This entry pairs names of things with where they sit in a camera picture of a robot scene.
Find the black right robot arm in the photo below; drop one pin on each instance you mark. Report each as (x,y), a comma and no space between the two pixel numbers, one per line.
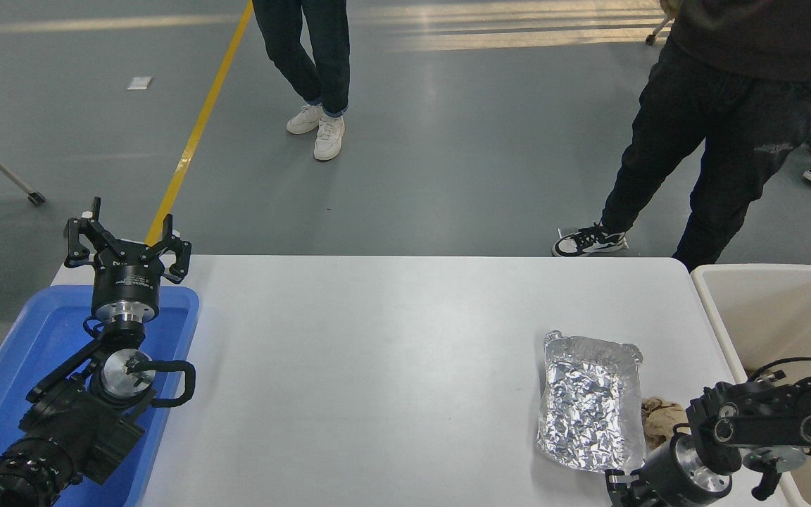
(771,419)

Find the crumpled tan paper ball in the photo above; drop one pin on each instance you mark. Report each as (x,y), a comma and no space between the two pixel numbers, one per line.
(662,422)

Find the crinkled silver foil tray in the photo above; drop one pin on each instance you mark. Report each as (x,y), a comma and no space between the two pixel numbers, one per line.
(588,405)

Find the large pale plastic bin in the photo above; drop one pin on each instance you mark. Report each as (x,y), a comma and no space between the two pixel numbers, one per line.
(778,317)

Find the white paper scrap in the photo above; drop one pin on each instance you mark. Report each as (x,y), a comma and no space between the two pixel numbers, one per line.
(139,83)

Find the white chair leg with caster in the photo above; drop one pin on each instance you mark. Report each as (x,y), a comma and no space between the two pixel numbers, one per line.
(657,32)

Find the blue plastic tray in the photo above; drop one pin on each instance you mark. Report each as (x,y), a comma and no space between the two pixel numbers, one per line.
(4,373)

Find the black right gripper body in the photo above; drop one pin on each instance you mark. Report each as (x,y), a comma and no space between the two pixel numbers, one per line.
(662,479)

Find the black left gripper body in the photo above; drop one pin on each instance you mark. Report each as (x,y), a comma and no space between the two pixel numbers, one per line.
(126,280)

